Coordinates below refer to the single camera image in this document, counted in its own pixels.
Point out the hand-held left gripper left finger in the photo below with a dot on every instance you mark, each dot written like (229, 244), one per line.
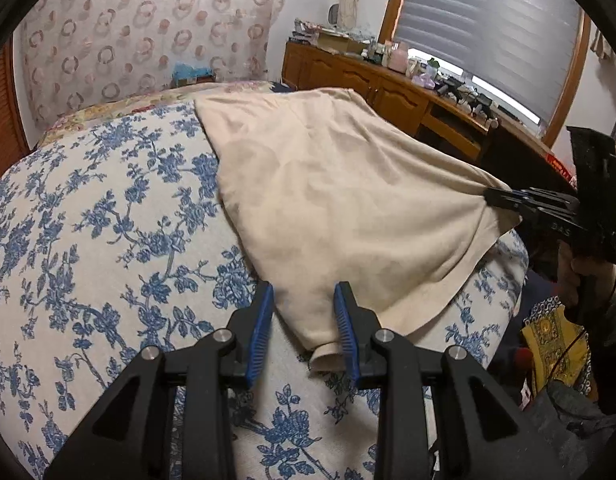
(258, 332)

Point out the wooden louvred door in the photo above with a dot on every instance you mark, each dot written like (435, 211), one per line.
(5, 125)

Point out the wooden window frame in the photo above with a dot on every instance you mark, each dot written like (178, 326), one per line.
(395, 5)

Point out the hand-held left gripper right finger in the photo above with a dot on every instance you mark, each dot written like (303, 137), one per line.
(345, 332)

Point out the peach printed t-shirt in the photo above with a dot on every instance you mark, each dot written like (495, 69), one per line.
(338, 185)

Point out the person's right hand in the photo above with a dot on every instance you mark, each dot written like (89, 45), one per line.
(570, 275)

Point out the red basket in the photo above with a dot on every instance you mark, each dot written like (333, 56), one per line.
(560, 167)

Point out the teal box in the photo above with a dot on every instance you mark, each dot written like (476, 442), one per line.
(193, 75)

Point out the yellow patterned cloth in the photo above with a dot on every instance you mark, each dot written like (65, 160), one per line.
(552, 345)

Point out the colourful floral blanket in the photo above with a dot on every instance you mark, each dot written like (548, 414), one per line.
(138, 102)

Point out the wooden sideboard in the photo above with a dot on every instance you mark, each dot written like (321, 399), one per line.
(348, 75)

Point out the blue floral white quilt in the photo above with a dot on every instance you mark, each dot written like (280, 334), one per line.
(113, 235)

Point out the clutter of small things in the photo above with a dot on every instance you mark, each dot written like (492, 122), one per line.
(338, 40)

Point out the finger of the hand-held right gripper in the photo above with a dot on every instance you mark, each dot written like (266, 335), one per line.
(537, 211)
(527, 195)

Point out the grey window blind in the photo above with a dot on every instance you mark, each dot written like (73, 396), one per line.
(487, 20)

